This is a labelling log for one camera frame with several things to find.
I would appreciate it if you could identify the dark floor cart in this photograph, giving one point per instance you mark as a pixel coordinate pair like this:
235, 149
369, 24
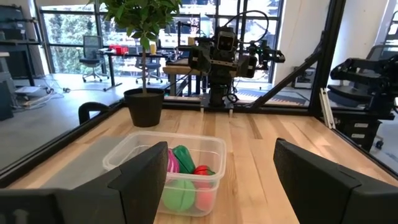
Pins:
5, 102

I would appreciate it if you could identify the red box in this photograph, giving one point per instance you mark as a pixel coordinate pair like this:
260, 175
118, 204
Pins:
118, 49

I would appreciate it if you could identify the black office desk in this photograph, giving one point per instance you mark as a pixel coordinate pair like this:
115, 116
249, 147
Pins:
111, 71

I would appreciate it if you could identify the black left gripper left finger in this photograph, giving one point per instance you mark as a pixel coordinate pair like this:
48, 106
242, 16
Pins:
140, 186

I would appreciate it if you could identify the pink orange toy peach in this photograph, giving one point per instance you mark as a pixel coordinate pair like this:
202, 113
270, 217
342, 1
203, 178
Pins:
204, 199

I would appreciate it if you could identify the bulky black machine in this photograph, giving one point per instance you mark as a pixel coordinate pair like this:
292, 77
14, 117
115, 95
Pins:
367, 77

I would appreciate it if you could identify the grey mesh office chair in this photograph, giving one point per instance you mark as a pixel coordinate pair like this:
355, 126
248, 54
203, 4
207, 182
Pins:
91, 46

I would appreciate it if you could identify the black shelf unit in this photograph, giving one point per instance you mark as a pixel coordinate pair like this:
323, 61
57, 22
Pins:
12, 31

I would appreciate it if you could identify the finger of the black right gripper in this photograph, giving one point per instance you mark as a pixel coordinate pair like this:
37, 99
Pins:
248, 66
200, 59

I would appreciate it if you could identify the blue office chair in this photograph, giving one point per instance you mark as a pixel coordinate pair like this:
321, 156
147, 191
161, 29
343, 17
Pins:
152, 67

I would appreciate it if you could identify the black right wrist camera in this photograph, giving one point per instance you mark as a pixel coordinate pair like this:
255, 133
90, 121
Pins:
226, 42

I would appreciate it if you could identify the white metal bracket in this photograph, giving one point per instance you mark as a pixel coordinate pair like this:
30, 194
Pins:
328, 109

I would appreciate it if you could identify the round green toy fruit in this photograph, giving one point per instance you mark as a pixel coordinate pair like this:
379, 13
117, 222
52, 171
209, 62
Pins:
179, 196

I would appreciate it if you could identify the red toy tomato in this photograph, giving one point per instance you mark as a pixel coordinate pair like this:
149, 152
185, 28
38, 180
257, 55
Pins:
202, 170

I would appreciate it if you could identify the green toy bell pepper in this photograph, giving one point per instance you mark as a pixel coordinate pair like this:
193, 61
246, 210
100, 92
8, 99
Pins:
185, 158

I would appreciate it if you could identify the black aluminium table frame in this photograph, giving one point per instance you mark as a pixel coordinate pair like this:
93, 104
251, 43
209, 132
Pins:
62, 143

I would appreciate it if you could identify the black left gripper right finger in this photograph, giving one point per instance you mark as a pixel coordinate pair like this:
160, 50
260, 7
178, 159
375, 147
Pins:
317, 186

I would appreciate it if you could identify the purple striped toy onion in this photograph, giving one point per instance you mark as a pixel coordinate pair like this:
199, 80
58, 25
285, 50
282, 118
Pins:
172, 161

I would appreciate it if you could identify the clear plastic tupperware container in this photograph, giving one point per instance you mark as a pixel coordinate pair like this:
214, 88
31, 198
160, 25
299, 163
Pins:
214, 155

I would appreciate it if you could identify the black cabinet with white labels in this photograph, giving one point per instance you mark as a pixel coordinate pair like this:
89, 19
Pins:
357, 130

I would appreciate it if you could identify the wooden background table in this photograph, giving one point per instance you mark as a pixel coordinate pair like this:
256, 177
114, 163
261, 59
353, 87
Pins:
178, 69

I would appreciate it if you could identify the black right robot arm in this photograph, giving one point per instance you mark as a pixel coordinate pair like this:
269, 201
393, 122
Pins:
219, 93

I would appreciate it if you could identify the yellow cup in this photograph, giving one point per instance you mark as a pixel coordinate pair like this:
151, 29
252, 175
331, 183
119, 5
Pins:
153, 48

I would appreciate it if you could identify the green plant in black pot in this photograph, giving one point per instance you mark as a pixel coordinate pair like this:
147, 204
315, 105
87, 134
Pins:
144, 107

